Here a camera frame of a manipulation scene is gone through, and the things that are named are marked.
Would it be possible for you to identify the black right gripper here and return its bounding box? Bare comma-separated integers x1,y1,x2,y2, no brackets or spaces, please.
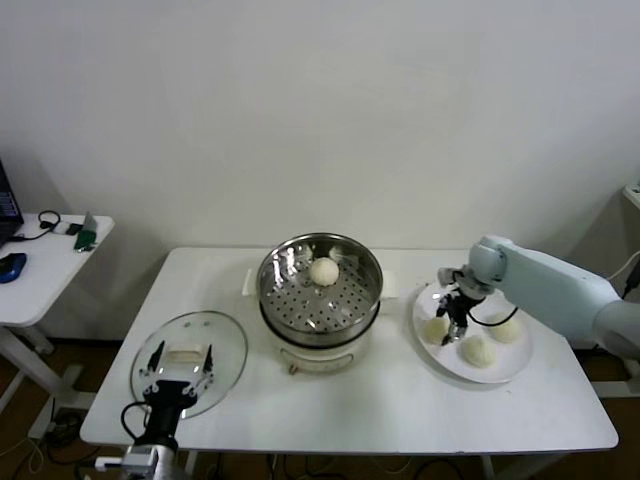
436,292,476,347

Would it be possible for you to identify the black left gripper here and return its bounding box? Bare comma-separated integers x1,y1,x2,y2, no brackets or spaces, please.
134,341,216,446

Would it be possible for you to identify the white steamed baozi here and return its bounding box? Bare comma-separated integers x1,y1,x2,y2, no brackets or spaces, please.
422,317,451,346
487,312,522,344
459,334,498,370
308,257,341,287

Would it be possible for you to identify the round glass lid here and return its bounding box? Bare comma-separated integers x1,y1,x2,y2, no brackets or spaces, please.
129,310,250,420

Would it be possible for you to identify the steel steamer basket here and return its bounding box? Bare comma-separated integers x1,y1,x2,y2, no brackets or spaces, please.
242,232,400,347

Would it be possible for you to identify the white round plate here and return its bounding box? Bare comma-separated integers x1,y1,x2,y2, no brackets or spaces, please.
411,278,534,385

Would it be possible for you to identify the floor power strip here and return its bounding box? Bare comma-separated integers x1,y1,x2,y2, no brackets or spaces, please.
47,407,84,441

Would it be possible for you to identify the white electric cooker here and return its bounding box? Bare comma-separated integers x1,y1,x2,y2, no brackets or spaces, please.
259,297,395,377

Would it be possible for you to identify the white side table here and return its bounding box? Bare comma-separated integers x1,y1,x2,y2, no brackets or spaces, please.
0,213,115,441

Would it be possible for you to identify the green and grey gadget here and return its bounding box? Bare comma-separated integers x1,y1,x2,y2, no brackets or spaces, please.
74,212,100,254

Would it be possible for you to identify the white stand foot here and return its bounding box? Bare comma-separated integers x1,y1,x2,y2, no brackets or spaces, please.
594,355,640,400

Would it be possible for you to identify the blue computer mouse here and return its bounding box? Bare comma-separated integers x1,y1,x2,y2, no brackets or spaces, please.
0,253,28,285

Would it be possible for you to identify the white cabinet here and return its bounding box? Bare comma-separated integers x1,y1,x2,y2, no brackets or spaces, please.
621,183,640,256

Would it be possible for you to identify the black laptop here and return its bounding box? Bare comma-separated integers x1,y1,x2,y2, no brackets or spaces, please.
0,160,25,249

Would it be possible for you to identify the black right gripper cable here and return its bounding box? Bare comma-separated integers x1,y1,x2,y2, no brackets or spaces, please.
467,307,519,329

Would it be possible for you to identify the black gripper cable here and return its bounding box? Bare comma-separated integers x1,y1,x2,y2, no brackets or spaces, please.
122,402,151,441
467,307,519,329

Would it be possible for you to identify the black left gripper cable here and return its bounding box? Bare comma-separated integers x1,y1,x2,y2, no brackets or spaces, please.
122,402,151,441

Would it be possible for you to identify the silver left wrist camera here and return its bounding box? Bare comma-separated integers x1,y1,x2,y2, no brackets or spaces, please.
121,443,177,474

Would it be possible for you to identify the white hanging cable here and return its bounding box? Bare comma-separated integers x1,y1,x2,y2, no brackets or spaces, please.
607,252,640,284

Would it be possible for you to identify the black cable with plug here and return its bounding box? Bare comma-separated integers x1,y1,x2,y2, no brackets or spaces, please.
622,263,640,301

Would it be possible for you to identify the black earphone cable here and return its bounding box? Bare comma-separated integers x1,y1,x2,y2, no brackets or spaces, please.
13,210,62,245

